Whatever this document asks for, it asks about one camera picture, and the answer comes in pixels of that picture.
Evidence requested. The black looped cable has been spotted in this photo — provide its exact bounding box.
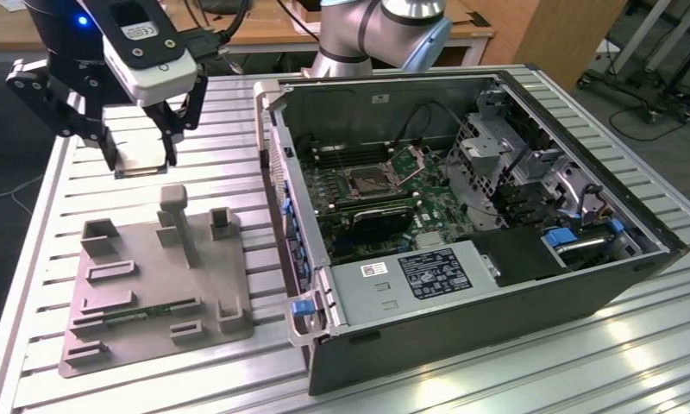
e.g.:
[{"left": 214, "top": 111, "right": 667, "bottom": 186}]
[{"left": 396, "top": 101, "right": 468, "bottom": 143}]

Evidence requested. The wooden cabinet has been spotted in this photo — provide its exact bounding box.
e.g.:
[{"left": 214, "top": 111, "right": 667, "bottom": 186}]
[{"left": 511, "top": 0, "right": 628, "bottom": 81}]

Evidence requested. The grey power supply unit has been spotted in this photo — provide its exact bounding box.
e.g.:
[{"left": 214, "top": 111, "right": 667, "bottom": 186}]
[{"left": 327, "top": 240, "right": 501, "bottom": 327}]

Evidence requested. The black open PC case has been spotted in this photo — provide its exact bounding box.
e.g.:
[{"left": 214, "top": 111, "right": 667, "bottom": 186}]
[{"left": 252, "top": 68, "right": 690, "bottom": 397}]

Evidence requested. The black round monitor foot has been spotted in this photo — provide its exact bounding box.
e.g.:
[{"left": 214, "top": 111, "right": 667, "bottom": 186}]
[{"left": 198, "top": 0, "right": 248, "bottom": 12}]

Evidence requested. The silver square CPU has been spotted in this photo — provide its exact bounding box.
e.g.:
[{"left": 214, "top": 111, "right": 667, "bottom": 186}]
[{"left": 114, "top": 140, "right": 172, "bottom": 178}]

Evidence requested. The silver chipset heatsink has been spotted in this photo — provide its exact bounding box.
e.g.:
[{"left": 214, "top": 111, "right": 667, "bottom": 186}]
[{"left": 417, "top": 230, "right": 468, "bottom": 250}]

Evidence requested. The green motherboard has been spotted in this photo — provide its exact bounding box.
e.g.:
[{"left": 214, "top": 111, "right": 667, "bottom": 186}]
[{"left": 299, "top": 141, "right": 479, "bottom": 264}]

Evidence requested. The large blue disk clip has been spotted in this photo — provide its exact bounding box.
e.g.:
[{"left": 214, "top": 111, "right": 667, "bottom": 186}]
[{"left": 543, "top": 228, "right": 580, "bottom": 252}]

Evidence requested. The green RAM stick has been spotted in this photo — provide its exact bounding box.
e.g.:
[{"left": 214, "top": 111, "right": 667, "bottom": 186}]
[{"left": 103, "top": 301, "right": 178, "bottom": 324}]

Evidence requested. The black plastic shroud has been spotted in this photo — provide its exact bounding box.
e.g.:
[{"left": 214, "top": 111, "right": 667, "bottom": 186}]
[{"left": 471, "top": 226, "right": 571, "bottom": 288}]

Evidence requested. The white metal frame trolley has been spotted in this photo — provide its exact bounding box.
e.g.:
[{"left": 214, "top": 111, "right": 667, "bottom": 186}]
[{"left": 577, "top": 0, "right": 690, "bottom": 126}]

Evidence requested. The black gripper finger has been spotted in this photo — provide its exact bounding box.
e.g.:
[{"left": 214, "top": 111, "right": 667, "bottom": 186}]
[
  {"left": 147, "top": 75, "right": 208, "bottom": 167},
  {"left": 4, "top": 60, "right": 120, "bottom": 173}
]

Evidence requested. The metal socket cover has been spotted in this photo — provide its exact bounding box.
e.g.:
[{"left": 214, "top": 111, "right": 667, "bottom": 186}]
[{"left": 387, "top": 144, "right": 433, "bottom": 185}]

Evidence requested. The black camera cable with connector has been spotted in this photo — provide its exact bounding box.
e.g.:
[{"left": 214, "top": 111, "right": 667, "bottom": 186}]
[{"left": 183, "top": 0, "right": 254, "bottom": 61}]

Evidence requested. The wooden desk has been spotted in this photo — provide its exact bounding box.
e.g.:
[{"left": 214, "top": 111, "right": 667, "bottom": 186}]
[{"left": 0, "top": 0, "right": 500, "bottom": 57}]

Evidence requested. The silver metal drive cage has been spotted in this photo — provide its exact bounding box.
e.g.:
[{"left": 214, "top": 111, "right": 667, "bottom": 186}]
[{"left": 445, "top": 84, "right": 588, "bottom": 234}]

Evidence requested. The white floor cable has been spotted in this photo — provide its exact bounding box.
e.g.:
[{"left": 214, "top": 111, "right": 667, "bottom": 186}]
[{"left": 0, "top": 174, "right": 42, "bottom": 215}]

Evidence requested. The black RAM slot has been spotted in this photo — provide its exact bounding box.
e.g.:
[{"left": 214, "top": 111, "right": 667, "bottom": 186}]
[
  {"left": 315, "top": 158, "right": 395, "bottom": 168},
  {"left": 314, "top": 153, "right": 394, "bottom": 162},
  {"left": 311, "top": 148, "right": 392, "bottom": 158},
  {"left": 310, "top": 143, "right": 392, "bottom": 153}
]

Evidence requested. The graphics card with black cooler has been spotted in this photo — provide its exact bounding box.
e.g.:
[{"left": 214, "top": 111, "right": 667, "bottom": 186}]
[{"left": 322, "top": 198, "right": 417, "bottom": 237}]

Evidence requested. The CPU socket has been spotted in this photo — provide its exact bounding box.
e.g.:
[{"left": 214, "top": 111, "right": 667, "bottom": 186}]
[{"left": 344, "top": 166, "right": 404, "bottom": 202}]

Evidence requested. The grey plastic parts rack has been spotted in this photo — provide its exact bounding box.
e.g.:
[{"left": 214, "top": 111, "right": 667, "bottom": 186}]
[{"left": 56, "top": 183, "right": 260, "bottom": 380}]

